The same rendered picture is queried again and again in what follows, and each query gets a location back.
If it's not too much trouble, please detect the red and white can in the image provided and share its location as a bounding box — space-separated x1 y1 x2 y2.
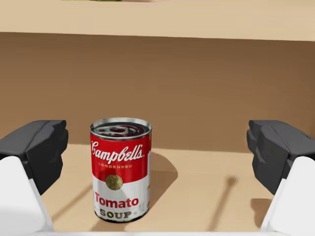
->
89 118 153 223

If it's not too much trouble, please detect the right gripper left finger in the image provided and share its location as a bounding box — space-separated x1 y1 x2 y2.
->
0 119 69 236

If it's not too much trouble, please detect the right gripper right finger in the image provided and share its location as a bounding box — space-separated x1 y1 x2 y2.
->
246 119 315 236

